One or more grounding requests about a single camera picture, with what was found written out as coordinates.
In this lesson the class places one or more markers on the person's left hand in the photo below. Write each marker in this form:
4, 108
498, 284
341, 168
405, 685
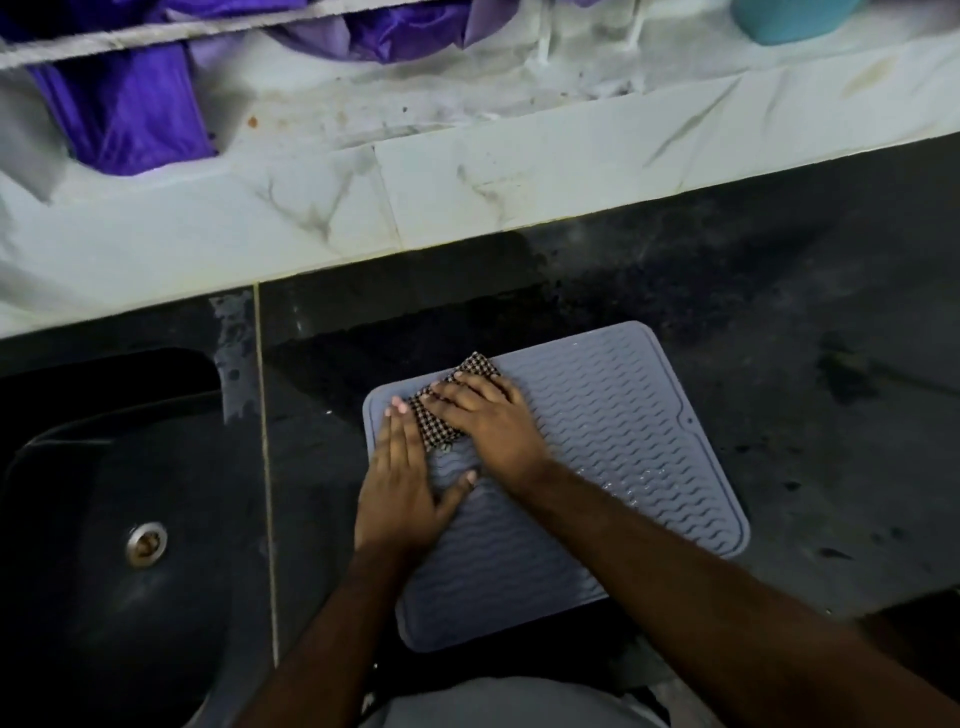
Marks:
395, 495

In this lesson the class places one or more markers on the person's right hand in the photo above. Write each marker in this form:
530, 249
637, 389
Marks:
487, 427

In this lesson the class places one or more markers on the person's left thumb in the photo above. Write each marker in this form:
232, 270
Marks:
456, 495

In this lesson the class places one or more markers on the person's right fingers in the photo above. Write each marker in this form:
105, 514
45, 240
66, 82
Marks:
454, 397

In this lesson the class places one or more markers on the checkered dish cloth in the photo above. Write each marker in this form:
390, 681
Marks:
450, 405

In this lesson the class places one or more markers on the grey silicone drying mat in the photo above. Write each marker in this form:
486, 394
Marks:
600, 465

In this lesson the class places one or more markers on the person's right forearm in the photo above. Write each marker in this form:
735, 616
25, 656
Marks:
720, 607

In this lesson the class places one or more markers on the person's left forearm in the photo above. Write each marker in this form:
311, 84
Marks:
337, 637

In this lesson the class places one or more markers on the person's grey shirt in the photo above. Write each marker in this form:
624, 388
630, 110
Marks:
517, 705

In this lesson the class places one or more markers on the metal sink drain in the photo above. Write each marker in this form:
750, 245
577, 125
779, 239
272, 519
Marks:
146, 544

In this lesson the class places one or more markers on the black kitchen sink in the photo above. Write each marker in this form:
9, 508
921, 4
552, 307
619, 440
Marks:
112, 540

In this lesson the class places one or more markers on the purple cloth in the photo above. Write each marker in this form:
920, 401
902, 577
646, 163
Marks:
150, 82

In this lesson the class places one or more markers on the teal plastic container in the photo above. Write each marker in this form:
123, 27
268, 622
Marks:
795, 19

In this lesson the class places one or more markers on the white window frame bar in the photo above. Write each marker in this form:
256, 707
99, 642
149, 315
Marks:
150, 34

